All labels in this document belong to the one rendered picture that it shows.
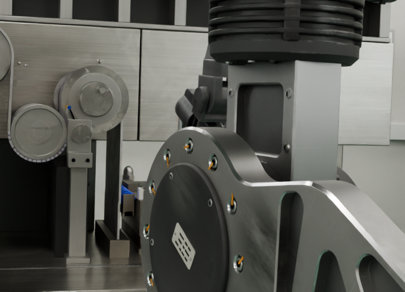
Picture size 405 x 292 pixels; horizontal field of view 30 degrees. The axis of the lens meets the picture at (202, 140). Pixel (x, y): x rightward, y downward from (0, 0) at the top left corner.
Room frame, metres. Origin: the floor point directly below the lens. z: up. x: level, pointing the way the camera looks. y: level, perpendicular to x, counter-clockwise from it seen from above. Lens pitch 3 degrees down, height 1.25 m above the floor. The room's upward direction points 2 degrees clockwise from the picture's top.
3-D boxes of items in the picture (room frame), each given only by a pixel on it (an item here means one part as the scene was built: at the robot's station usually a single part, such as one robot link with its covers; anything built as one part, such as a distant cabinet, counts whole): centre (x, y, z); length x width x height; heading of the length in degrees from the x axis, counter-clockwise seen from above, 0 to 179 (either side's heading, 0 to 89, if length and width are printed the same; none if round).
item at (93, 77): (1.78, 0.27, 1.25); 0.26 x 0.12 x 0.12; 15
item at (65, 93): (1.66, 0.24, 1.25); 0.15 x 0.01 x 0.15; 105
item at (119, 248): (1.80, 0.21, 0.92); 0.28 x 0.04 x 0.04; 15
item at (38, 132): (1.75, 0.39, 1.17); 0.26 x 0.12 x 0.12; 15
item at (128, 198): (1.80, 0.19, 1.01); 0.23 x 0.03 x 0.05; 15
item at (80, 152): (1.61, 0.26, 1.05); 0.06 x 0.05 x 0.31; 15
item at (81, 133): (1.58, 0.25, 1.18); 0.04 x 0.02 x 0.04; 105
